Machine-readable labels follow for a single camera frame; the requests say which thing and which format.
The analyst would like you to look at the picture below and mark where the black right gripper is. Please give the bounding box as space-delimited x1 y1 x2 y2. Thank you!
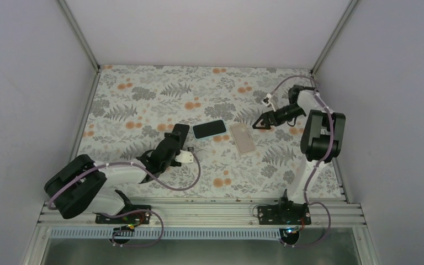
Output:
253 104 306 130

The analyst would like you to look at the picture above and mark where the cream phone case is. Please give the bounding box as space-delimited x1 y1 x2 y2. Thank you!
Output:
230 123 256 155

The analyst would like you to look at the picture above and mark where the phone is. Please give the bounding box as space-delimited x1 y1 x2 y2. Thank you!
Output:
192 120 227 140

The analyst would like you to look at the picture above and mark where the black smartphone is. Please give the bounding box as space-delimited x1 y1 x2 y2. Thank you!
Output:
172 123 190 149

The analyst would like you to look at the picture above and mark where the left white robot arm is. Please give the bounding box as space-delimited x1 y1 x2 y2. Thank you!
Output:
44 130 187 224

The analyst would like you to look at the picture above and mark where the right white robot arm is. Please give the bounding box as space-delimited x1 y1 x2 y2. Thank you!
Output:
252 85 346 225

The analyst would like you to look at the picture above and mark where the floral patterned table mat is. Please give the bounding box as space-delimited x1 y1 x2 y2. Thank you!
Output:
78 65 310 199

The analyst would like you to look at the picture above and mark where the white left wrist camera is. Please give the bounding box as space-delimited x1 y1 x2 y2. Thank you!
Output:
174 150 195 163

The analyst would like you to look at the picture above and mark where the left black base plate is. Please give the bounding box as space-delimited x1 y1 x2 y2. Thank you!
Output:
94 203 152 225

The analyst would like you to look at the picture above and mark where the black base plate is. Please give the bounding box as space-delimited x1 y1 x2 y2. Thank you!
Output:
94 203 152 225
257 204 312 226

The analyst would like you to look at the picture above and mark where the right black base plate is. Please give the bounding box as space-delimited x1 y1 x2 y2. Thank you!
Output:
257 204 312 226

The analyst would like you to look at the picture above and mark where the aluminium front rail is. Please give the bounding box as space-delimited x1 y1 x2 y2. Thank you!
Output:
38 200 367 228

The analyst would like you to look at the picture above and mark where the white slotted cable duct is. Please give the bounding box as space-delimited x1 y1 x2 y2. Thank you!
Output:
50 227 280 240

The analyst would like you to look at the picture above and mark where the aluminium frame right rail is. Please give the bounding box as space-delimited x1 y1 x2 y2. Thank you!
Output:
310 0 359 204

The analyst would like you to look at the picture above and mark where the aluminium frame rail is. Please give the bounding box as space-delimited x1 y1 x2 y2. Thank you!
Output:
310 0 359 204
56 1 99 163

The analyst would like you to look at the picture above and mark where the aluminium frame left rail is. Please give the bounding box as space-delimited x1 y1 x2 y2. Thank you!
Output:
56 1 99 163

